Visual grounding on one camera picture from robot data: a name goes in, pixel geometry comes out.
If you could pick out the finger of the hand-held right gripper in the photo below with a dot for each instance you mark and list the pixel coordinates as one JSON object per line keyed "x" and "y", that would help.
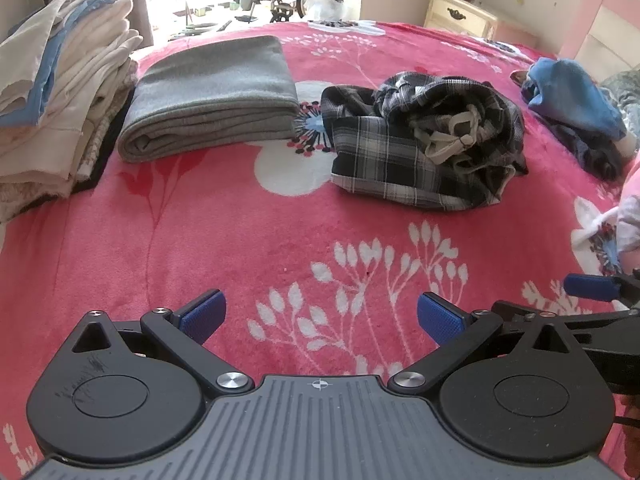
{"x": 592, "y": 287}
{"x": 600, "y": 321}

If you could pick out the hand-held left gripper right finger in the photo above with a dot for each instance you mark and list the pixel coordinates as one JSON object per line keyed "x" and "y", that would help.
{"x": 440, "y": 317}

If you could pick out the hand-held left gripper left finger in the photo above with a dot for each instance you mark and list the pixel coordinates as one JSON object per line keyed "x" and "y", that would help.
{"x": 202, "y": 315}

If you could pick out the black white plaid pants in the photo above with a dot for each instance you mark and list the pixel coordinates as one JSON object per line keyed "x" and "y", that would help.
{"x": 380, "y": 155}

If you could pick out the stack of folded light clothes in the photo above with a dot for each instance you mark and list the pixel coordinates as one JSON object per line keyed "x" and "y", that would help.
{"x": 90, "y": 85}

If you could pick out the pink floral blanket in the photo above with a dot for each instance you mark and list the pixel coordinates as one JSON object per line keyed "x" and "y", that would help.
{"x": 200, "y": 240}

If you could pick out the pink pillow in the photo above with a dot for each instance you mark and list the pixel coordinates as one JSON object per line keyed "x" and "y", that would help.
{"x": 631, "y": 220}

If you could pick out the dark cloth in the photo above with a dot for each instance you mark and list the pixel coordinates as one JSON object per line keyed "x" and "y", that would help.
{"x": 595, "y": 157}

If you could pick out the blue cloth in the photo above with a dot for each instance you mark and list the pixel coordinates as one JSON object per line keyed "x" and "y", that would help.
{"x": 570, "y": 95}

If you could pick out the camouflage cloth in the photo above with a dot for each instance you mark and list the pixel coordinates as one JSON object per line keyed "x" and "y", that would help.
{"x": 627, "y": 95}

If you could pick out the grey folded cloth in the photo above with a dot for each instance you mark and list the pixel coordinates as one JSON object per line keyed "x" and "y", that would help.
{"x": 210, "y": 95}

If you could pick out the pink headboard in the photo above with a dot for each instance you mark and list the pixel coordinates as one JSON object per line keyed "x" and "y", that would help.
{"x": 590, "y": 10}

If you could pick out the cream nightstand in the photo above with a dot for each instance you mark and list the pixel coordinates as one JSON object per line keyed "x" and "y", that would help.
{"x": 460, "y": 15}

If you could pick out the beige curtain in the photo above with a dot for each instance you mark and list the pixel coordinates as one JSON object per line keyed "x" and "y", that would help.
{"x": 142, "y": 10}

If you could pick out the white plastic bag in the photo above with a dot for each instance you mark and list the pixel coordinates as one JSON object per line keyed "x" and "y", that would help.
{"x": 325, "y": 7}

